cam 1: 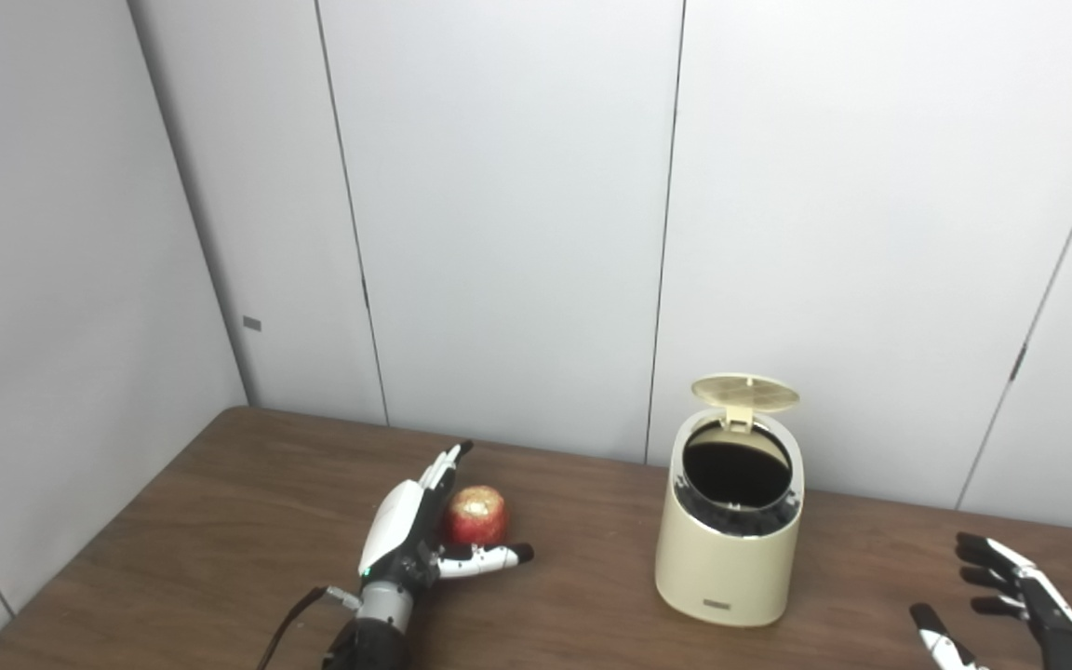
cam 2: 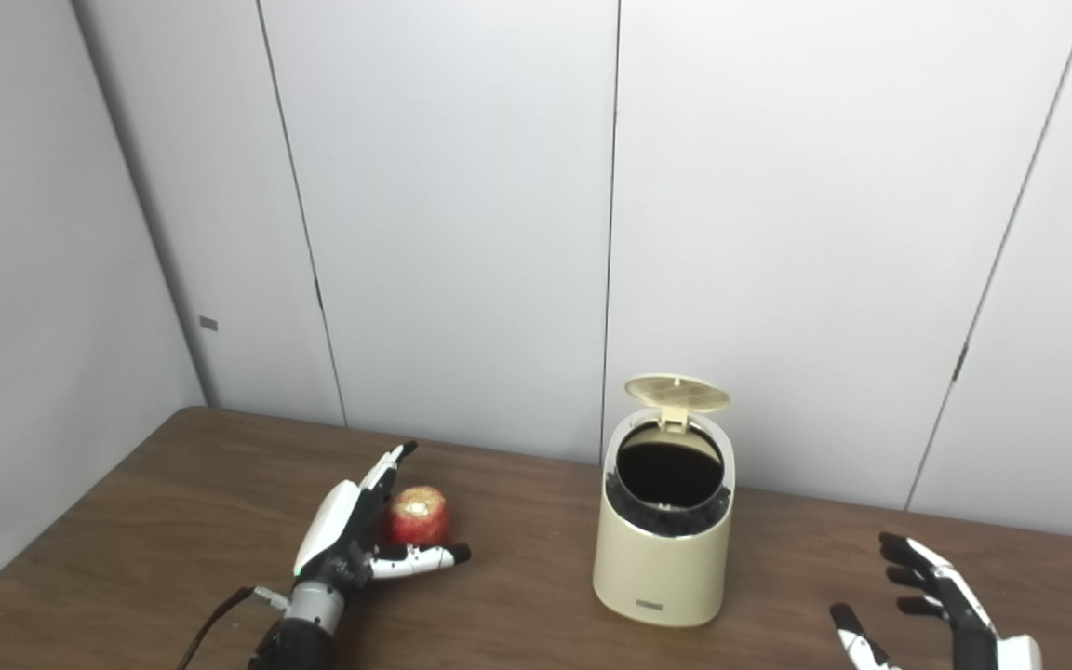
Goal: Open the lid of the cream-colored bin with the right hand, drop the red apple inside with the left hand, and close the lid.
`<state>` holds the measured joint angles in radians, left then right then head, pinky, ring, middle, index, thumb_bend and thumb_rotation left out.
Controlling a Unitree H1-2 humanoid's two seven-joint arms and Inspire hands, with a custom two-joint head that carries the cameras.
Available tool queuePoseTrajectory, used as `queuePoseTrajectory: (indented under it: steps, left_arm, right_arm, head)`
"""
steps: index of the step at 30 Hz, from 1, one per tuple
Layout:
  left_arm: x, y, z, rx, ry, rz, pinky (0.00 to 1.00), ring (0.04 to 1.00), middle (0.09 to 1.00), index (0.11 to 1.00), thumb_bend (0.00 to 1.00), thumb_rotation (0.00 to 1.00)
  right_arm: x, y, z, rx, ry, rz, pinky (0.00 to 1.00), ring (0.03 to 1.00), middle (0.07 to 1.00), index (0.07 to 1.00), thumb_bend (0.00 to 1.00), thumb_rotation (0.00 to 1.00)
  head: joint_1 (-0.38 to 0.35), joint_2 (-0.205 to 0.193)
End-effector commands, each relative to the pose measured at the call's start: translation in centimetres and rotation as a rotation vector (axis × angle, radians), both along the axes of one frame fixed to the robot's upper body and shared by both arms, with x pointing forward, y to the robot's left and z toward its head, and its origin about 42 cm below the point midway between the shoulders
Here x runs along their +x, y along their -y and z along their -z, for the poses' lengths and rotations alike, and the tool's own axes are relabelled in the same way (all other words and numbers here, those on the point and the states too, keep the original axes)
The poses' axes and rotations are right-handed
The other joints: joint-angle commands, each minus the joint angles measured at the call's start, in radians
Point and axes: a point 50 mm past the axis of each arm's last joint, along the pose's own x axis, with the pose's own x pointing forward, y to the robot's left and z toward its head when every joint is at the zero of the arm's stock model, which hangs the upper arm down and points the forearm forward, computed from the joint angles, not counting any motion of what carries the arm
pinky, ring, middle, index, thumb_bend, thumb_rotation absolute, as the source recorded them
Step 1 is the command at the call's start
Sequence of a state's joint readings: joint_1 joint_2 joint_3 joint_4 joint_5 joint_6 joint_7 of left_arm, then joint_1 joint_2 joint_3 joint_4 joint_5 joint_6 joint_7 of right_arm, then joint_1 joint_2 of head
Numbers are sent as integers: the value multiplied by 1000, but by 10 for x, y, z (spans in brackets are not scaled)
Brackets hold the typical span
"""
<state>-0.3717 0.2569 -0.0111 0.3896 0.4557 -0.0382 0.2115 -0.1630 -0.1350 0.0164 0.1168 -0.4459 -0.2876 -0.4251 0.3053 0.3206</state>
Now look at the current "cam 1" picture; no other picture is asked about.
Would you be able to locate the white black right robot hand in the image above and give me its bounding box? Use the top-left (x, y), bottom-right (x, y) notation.
top-left (909, 532), bottom-right (1072, 670)

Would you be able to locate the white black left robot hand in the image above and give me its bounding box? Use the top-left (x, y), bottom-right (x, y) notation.
top-left (358, 440), bottom-right (535, 596)

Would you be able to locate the red apple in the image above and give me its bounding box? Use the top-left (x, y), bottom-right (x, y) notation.
top-left (444, 485), bottom-right (509, 547)

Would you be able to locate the cream-colored cylindrical bin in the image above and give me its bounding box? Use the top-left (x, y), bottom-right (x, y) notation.
top-left (654, 407), bottom-right (805, 628)

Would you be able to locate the round cream bin lid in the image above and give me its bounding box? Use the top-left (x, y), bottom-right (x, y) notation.
top-left (691, 374), bottom-right (800, 434)

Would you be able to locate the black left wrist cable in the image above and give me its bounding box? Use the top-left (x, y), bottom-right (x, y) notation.
top-left (257, 584), bottom-right (360, 670)

